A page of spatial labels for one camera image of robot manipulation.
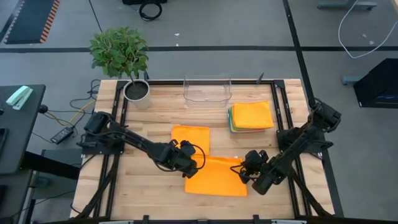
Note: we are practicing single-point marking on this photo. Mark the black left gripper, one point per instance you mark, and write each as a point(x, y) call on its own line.
point(183, 161)

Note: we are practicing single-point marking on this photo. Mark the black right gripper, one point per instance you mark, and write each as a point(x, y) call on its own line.
point(258, 172)

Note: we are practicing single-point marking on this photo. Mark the orange microfiber towel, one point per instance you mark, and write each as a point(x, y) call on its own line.
point(191, 138)
point(252, 115)
point(217, 180)

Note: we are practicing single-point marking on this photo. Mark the yellow microfiber towel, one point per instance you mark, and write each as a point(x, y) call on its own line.
point(231, 123)

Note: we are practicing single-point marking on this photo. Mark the blue microfiber towel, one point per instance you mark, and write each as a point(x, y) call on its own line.
point(229, 119)

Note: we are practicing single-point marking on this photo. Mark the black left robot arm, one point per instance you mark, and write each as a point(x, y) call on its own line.
point(136, 141)

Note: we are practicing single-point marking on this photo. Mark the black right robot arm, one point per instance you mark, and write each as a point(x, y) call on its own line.
point(298, 143)

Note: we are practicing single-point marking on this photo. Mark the clear plastic bin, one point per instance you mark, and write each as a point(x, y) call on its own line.
point(206, 91)

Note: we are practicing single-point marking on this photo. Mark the white plant pot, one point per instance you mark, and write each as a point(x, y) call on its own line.
point(136, 93)

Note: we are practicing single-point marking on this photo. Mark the black power adapter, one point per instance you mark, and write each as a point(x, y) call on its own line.
point(62, 135)

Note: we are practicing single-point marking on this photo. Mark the green leafy plant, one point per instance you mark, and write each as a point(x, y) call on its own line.
point(118, 51)

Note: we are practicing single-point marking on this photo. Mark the black round knob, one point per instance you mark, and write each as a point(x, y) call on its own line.
point(43, 109)

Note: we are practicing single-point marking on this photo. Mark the black cabinet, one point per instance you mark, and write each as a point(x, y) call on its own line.
point(377, 84)

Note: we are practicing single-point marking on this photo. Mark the black desk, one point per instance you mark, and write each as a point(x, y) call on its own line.
point(18, 140)

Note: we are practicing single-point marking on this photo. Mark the mint green stapler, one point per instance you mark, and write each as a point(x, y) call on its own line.
point(19, 97)

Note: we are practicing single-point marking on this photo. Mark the grey furniture base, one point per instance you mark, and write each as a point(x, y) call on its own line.
point(345, 4)

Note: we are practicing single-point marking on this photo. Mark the black mat with orange stripes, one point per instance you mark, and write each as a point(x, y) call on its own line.
point(28, 21)

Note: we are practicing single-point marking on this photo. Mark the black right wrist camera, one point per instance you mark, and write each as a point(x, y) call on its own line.
point(255, 157)

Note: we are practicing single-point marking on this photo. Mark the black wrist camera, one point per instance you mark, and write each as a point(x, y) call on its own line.
point(255, 157)
point(188, 147)

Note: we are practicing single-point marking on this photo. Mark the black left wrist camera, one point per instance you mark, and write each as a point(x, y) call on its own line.
point(188, 147)

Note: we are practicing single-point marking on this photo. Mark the black boxy depth camera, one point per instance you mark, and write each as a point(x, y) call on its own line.
point(202, 221)

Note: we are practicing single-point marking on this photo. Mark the black metal table frame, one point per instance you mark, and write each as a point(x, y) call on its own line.
point(248, 82)

